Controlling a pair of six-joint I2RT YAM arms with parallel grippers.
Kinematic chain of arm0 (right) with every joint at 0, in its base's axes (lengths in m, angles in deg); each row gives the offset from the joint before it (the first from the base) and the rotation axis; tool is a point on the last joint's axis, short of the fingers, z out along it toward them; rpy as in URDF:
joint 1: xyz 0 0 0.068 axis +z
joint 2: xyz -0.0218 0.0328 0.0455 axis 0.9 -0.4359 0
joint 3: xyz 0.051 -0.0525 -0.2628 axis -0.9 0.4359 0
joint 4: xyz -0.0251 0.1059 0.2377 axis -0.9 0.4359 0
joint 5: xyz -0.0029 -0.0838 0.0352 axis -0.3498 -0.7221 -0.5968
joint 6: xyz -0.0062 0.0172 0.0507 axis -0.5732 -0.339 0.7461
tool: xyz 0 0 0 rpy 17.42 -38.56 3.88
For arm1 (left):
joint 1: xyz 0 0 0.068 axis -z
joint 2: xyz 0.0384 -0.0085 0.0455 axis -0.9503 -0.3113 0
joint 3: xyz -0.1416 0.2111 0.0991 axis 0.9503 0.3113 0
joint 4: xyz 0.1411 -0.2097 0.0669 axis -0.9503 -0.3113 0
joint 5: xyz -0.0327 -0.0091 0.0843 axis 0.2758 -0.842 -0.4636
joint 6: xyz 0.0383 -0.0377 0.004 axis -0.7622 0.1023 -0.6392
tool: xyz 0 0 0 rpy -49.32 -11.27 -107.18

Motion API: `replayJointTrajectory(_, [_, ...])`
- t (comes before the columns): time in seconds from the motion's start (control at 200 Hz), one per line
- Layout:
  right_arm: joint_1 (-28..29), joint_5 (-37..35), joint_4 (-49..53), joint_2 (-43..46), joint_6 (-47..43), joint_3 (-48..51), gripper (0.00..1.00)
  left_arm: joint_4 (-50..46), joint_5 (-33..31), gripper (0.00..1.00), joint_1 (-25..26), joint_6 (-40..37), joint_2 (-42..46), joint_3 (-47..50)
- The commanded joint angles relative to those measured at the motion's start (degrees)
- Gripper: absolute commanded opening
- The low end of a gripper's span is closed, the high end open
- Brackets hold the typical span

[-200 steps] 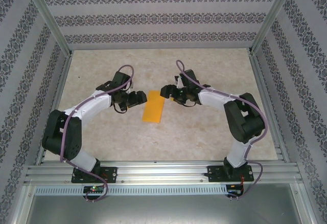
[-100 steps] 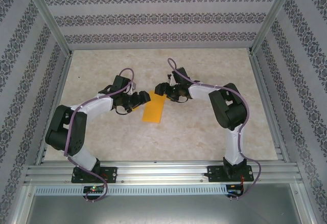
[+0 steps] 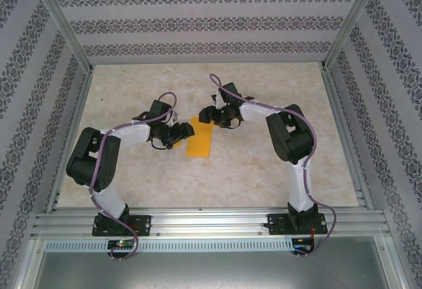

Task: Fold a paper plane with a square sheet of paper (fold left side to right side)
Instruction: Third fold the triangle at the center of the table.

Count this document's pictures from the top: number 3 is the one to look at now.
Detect aluminium frame post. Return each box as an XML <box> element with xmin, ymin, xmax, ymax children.
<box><xmin>320</xmin><ymin>0</ymin><xmax>386</xmax><ymax>72</ymax></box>
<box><xmin>28</xmin><ymin>0</ymin><xmax>95</xmax><ymax>72</ymax></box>

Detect black base plate right arm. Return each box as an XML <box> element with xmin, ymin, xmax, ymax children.
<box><xmin>267</xmin><ymin>212</ymin><xmax>329</xmax><ymax>236</ymax></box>

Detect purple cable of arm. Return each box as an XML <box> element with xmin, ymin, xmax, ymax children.
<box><xmin>210</xmin><ymin>73</ymin><xmax>337</xmax><ymax>259</ymax></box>
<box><xmin>88</xmin><ymin>91</ymin><xmax>179</xmax><ymax>263</ymax></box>

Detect aluminium mounting rail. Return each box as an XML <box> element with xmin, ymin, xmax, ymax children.
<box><xmin>31</xmin><ymin>207</ymin><xmax>392</xmax><ymax>239</ymax></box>

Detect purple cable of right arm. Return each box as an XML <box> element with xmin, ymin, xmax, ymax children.
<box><xmin>210</xmin><ymin>73</ymin><xmax>337</xmax><ymax>259</ymax></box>

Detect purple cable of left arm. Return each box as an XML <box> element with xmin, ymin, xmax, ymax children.
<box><xmin>88</xmin><ymin>91</ymin><xmax>179</xmax><ymax>263</ymax></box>

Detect orange paper sheet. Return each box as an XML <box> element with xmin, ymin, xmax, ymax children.
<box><xmin>185</xmin><ymin>116</ymin><xmax>214</xmax><ymax>159</ymax></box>

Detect circuit board with green light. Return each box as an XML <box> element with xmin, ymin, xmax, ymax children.
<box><xmin>107</xmin><ymin>240</ymin><xmax>136</xmax><ymax>250</ymax></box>

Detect grey metal sheet panel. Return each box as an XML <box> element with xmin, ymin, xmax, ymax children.
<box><xmin>26</xmin><ymin>238</ymin><xmax>406</xmax><ymax>289</ymax></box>

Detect black base plate left arm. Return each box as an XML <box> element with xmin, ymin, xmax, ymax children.
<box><xmin>92</xmin><ymin>214</ymin><xmax>152</xmax><ymax>237</ymax></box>

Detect slotted grey cable duct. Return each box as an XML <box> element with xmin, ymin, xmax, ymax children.
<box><xmin>44</xmin><ymin>238</ymin><xmax>294</xmax><ymax>252</ymax></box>

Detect aluminium side rail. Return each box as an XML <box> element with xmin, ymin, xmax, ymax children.
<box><xmin>320</xmin><ymin>66</ymin><xmax>376</xmax><ymax>211</ymax></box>
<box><xmin>44</xmin><ymin>66</ymin><xmax>96</xmax><ymax>213</ymax></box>

